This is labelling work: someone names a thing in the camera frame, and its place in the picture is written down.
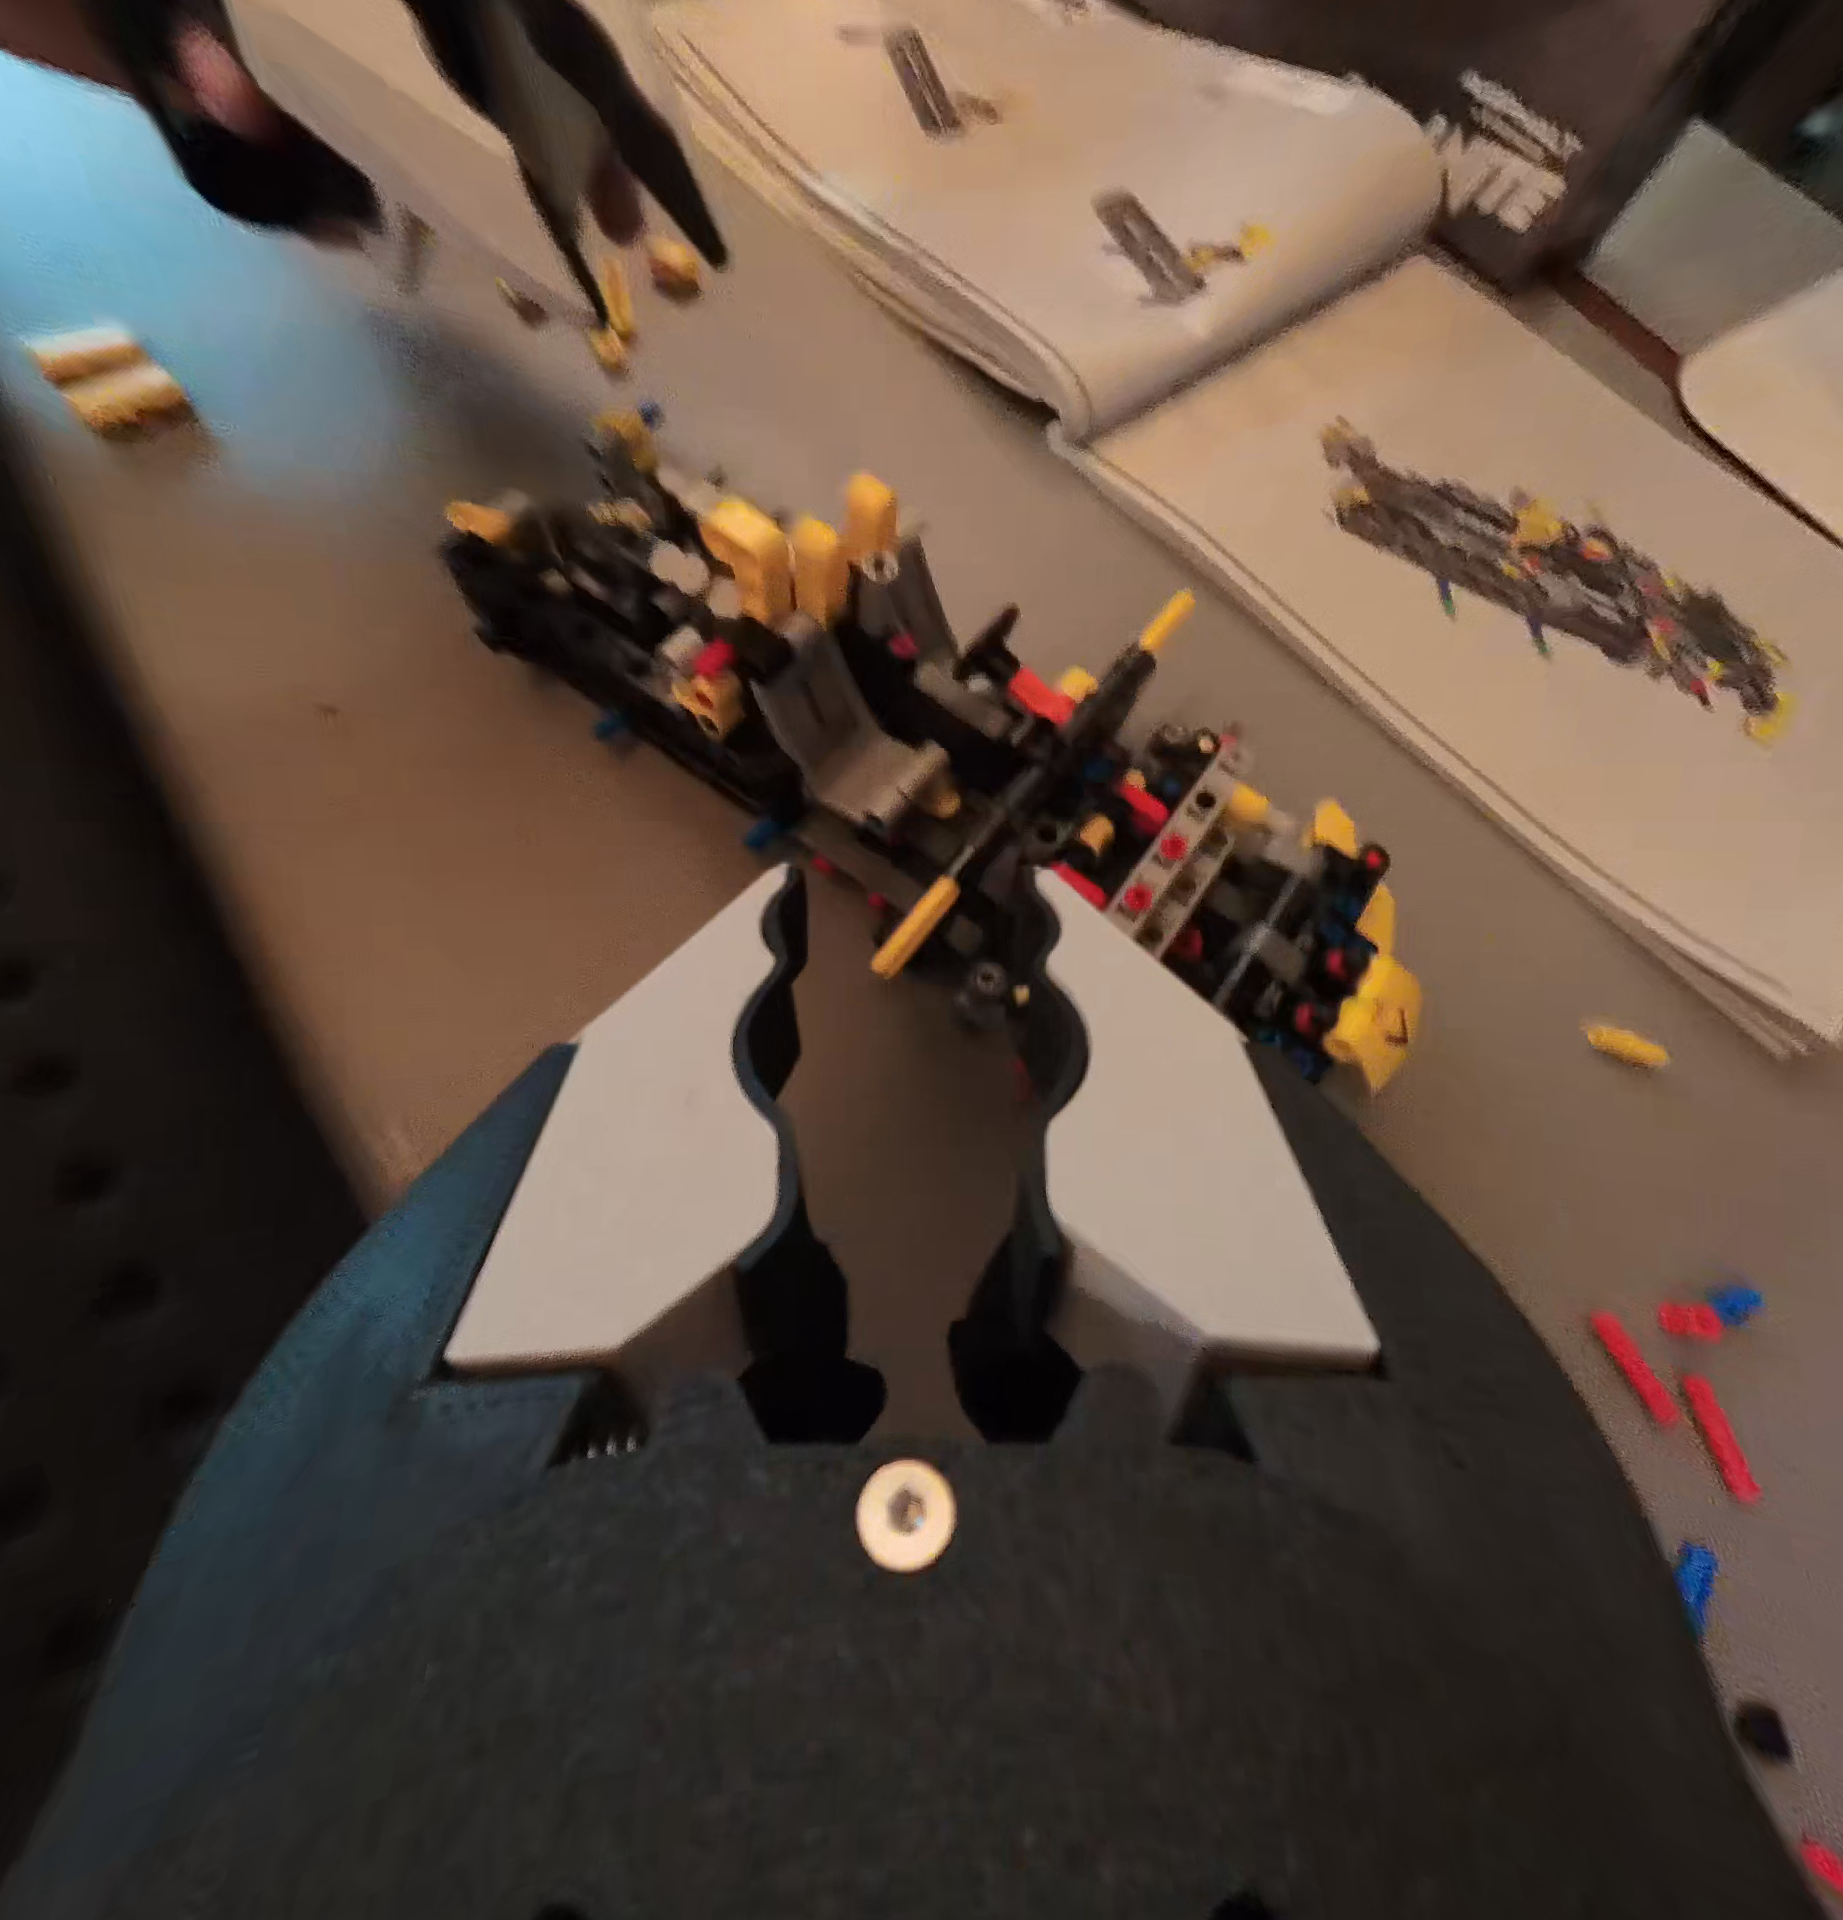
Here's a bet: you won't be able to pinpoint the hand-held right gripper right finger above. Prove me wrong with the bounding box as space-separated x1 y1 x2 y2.
948 869 1389 1447

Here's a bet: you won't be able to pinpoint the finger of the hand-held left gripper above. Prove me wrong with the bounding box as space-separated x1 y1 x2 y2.
404 0 618 330
558 0 731 276

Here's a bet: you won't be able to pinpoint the lego car chassis model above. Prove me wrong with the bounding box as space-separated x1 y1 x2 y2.
437 402 1427 1099

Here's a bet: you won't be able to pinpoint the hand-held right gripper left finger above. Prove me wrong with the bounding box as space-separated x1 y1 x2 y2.
442 863 888 1447

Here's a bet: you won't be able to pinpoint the lego set box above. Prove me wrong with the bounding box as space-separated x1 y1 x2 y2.
1131 0 1812 290

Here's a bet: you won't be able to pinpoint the person's left hand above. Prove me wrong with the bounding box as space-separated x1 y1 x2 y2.
0 0 273 148

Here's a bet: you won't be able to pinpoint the small yellow lego piece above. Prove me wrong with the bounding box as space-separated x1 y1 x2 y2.
26 320 146 388
62 364 195 440

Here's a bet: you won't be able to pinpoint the black perforated panel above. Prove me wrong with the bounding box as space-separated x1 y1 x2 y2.
0 344 370 1920

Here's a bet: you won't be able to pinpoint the white board stand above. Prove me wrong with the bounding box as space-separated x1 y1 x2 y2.
1677 267 1843 575

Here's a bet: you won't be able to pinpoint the scattered small lego pieces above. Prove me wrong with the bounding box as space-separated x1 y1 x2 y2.
1589 1281 1843 1920

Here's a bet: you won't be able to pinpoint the lego instruction booklet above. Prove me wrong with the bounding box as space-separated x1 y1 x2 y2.
652 0 1843 1063

